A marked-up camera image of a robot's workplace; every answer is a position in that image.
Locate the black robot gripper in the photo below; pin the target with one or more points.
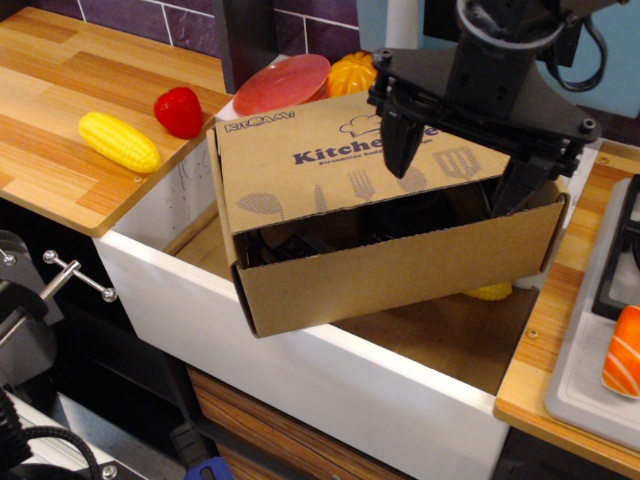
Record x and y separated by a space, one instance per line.
492 95

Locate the brown cardboard kitchen box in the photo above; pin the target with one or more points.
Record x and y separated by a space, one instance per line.
292 185

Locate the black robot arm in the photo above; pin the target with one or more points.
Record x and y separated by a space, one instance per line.
537 25

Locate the orange toy pumpkin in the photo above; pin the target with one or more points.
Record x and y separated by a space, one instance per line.
353 73

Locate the yellow toy corn in sink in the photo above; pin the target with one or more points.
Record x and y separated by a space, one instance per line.
494 292

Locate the black stove burner grate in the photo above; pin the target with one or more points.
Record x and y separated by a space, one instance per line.
619 282

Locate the pink plastic plate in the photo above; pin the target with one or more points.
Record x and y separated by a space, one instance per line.
290 82

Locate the white toy sink basin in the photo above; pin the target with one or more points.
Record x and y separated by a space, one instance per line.
411 417

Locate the grey toy stove tray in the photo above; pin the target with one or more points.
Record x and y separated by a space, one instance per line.
576 394

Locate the salmon sushi toy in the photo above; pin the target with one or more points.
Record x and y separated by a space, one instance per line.
620 372

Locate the red toy strawberry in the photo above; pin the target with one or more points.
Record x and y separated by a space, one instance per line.
179 111

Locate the yellow toy corn cob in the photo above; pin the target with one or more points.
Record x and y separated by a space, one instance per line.
119 142

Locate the wooden drawer front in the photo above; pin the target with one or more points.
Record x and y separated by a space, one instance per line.
282 446

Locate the white faucet post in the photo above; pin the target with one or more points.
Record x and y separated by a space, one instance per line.
404 24

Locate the blue plastic handle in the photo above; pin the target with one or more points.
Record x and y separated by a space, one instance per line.
215 468

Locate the silver metal clamp handle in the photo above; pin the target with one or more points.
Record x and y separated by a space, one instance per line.
69 270

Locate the black clamp mount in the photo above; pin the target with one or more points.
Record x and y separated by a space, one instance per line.
30 353

